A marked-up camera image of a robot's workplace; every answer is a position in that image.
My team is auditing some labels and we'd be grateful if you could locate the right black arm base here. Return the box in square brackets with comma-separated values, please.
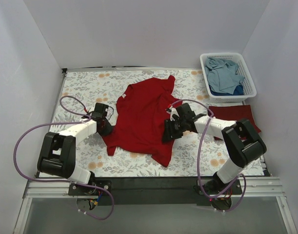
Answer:
[193, 179, 242, 195]

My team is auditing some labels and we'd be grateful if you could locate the dark blue t shirt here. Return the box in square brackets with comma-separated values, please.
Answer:
[210, 84, 244, 96]

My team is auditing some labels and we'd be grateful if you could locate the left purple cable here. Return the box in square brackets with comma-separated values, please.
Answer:
[13, 95, 115, 220]

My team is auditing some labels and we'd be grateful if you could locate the aluminium frame rail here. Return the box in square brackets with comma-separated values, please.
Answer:
[23, 176, 284, 198]

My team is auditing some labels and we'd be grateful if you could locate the white plastic basket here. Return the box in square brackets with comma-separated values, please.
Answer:
[200, 52, 257, 103]

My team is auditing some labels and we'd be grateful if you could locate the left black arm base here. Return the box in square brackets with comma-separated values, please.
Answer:
[68, 179, 112, 196]

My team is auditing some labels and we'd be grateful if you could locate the floral patterned table mat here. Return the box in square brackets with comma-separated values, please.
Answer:
[39, 69, 265, 178]

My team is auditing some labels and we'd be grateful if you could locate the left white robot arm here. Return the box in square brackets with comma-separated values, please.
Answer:
[37, 103, 114, 195]

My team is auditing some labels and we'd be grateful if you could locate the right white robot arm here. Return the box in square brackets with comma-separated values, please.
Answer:
[162, 103, 267, 198]

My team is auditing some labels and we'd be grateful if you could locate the light blue t shirt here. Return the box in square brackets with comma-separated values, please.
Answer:
[205, 58, 244, 94]

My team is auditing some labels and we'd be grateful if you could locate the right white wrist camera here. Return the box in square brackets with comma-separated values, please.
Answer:
[166, 105, 179, 121]

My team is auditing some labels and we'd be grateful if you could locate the folded dark red t shirt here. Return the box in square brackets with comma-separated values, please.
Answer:
[208, 105, 261, 133]

